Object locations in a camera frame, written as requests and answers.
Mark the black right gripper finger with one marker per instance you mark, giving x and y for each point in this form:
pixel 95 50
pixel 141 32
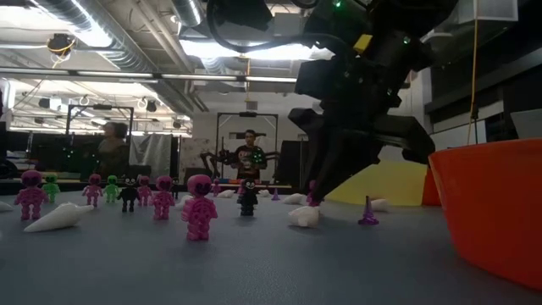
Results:
pixel 360 159
pixel 322 161

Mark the pink skeleton figurine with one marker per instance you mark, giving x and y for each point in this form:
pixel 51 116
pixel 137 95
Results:
pixel 199 207
pixel 30 195
pixel 163 197
pixel 144 190
pixel 240 187
pixel 314 195
pixel 92 190
pixel 216 187

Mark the purple witch hat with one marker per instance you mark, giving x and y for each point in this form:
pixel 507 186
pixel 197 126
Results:
pixel 275 195
pixel 368 214

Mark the black skeleton figurine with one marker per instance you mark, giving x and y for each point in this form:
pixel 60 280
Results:
pixel 128 195
pixel 247 197
pixel 175 188

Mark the black background robot arm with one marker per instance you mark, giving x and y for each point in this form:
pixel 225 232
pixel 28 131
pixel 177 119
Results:
pixel 216 161

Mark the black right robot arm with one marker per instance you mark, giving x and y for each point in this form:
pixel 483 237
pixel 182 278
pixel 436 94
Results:
pixel 406 25

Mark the black monitor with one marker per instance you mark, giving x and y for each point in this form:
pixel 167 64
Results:
pixel 294 163

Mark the translucent yellow plastic bin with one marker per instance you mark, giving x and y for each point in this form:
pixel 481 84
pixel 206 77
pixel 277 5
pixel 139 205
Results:
pixel 394 186

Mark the whiteboard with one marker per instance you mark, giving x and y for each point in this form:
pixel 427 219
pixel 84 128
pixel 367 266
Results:
pixel 457 135

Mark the person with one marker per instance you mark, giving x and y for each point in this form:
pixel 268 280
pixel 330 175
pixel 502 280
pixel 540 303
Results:
pixel 112 148
pixel 250 156

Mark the orange round bowl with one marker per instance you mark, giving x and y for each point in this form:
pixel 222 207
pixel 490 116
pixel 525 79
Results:
pixel 487 212

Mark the grey ceiling box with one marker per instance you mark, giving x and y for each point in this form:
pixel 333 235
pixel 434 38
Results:
pixel 288 23

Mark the long tube light bar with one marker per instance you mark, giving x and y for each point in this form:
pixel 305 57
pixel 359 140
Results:
pixel 190 77

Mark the grey hanging cloth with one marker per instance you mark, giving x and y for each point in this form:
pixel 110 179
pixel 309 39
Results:
pixel 150 154

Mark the green skeleton figurine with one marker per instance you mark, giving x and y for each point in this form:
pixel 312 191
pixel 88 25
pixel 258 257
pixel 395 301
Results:
pixel 111 188
pixel 51 186

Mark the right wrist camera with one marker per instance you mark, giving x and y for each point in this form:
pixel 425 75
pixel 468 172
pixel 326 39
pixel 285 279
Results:
pixel 324 80

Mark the black camera gantry frame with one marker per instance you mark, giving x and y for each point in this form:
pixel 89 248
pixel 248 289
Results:
pixel 247 114
pixel 99 108

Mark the grey wall panel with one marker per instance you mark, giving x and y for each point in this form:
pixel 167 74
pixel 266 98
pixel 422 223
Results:
pixel 527 123

